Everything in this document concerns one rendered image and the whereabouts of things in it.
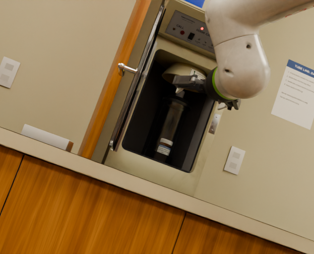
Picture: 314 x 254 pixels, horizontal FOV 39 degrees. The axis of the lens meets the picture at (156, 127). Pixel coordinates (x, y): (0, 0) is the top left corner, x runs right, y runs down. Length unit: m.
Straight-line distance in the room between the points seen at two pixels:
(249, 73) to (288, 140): 1.21
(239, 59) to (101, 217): 0.54
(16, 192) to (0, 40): 0.91
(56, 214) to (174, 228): 0.31
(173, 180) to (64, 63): 0.73
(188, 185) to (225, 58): 0.64
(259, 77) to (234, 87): 0.06
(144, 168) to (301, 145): 0.93
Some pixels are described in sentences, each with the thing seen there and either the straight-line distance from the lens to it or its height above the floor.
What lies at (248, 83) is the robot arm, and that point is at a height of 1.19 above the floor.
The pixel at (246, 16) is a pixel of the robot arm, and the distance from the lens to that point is 0.93.
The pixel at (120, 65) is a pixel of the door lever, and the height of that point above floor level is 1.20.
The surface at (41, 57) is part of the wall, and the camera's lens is 1.89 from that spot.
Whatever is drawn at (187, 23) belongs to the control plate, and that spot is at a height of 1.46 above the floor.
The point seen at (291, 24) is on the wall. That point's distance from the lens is 2.20.
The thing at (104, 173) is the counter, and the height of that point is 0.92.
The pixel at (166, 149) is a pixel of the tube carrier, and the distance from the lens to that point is 1.51.
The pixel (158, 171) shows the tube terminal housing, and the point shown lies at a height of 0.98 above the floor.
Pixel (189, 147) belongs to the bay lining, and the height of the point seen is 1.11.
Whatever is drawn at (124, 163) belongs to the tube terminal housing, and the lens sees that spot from 1.43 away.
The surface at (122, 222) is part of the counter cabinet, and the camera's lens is 1.17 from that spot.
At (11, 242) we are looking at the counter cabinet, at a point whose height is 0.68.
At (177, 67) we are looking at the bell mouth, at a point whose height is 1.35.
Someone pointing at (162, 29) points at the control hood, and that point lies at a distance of 1.47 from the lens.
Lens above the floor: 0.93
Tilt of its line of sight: 7 degrees up
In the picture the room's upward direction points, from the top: 20 degrees clockwise
